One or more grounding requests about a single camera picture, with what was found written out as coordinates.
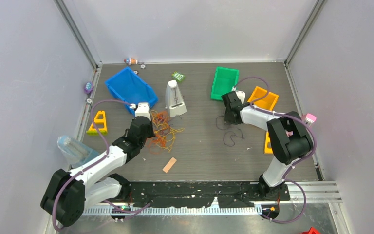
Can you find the small figurine toy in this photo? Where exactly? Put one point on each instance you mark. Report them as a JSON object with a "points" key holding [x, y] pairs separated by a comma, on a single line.
{"points": [[130, 61]]}

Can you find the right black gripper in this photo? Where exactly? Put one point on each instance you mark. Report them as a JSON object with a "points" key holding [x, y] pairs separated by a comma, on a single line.
{"points": [[229, 120]]}

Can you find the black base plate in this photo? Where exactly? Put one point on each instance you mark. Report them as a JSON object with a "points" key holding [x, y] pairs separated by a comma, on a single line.
{"points": [[198, 194]]}

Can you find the blue transparent metronome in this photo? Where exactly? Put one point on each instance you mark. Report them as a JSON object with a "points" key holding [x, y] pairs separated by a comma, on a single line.
{"points": [[75, 152]]}

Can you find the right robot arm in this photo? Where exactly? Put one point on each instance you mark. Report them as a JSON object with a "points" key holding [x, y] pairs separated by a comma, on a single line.
{"points": [[290, 138]]}

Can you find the left yellow triangle block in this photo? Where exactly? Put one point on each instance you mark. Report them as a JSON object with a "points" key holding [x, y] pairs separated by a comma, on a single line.
{"points": [[100, 122]]}

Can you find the green plastic bin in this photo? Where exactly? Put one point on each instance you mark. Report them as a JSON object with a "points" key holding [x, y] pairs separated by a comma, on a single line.
{"points": [[224, 80]]}

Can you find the small grey gear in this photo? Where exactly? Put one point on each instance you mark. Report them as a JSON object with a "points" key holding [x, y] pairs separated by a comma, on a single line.
{"points": [[142, 66]]}

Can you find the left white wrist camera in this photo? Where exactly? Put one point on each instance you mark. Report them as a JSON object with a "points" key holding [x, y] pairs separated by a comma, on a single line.
{"points": [[143, 110]]}

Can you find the red object at corner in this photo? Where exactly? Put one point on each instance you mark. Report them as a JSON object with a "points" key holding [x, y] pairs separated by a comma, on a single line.
{"points": [[312, 230]]}

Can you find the pink metronome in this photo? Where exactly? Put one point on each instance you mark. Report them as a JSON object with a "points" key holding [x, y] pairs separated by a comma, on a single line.
{"points": [[309, 119]]}

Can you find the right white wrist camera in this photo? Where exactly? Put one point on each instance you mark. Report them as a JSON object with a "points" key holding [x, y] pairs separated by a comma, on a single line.
{"points": [[241, 95]]}

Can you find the blue plastic bin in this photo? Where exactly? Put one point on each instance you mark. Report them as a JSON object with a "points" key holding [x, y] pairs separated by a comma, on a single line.
{"points": [[128, 87]]}

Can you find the tan wooden stick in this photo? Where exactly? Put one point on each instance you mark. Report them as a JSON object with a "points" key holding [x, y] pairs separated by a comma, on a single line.
{"points": [[169, 165]]}

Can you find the orange plastic bin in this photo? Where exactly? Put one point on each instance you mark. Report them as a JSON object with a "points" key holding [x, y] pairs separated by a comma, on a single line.
{"points": [[264, 101]]}

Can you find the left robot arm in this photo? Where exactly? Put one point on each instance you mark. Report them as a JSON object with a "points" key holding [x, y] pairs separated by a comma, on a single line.
{"points": [[68, 194]]}

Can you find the purple small toy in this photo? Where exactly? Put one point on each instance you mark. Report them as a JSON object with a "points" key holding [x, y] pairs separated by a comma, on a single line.
{"points": [[88, 87]]}

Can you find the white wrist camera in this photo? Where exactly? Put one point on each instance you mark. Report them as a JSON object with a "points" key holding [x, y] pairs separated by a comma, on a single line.
{"points": [[143, 110], [241, 95]]}

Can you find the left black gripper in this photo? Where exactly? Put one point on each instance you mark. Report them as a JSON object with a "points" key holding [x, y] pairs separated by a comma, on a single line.
{"points": [[151, 133]]}

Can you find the green number tile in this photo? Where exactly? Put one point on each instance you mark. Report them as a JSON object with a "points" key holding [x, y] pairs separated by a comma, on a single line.
{"points": [[178, 77]]}

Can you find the yellow triangle block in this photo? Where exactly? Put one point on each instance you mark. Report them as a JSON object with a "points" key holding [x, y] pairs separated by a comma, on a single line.
{"points": [[267, 145], [100, 122]]}

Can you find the right yellow triangle block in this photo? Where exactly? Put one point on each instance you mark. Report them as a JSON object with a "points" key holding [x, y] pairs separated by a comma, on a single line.
{"points": [[267, 145]]}

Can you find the white metronome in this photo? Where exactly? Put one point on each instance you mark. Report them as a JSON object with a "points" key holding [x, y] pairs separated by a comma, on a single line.
{"points": [[174, 100]]}

